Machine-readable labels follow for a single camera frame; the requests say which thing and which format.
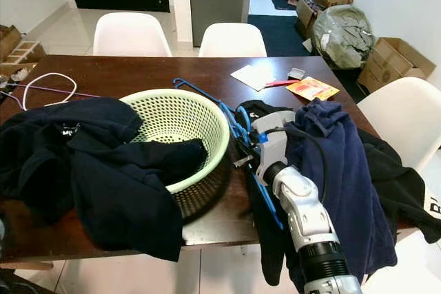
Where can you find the blue plastic hanger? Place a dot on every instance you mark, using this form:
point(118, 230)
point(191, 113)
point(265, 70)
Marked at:
point(272, 208)

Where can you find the navy blue knit shirt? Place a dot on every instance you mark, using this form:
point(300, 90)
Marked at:
point(344, 170)

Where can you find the white paper sheet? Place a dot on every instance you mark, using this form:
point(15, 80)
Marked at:
point(253, 77)

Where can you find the red pen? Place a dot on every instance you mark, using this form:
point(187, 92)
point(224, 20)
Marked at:
point(279, 83)

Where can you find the light green plastic basket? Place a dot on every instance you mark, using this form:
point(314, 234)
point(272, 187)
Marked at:
point(165, 118)

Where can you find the small white box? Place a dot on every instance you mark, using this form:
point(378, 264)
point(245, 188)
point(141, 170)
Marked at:
point(296, 74)

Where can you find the white plastic chair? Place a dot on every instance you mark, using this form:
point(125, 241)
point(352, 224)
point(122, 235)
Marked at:
point(131, 32)
point(233, 40)
point(406, 115)

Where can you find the navy floor mat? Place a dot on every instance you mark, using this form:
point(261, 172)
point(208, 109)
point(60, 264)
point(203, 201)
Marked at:
point(275, 36)

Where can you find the dark wooden dining table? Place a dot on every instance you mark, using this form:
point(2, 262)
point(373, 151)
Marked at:
point(145, 70)

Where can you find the dark navy garment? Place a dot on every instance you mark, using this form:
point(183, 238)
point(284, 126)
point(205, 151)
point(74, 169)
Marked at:
point(110, 184)

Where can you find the clear bag of clothes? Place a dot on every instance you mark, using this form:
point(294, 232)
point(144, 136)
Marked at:
point(344, 36)

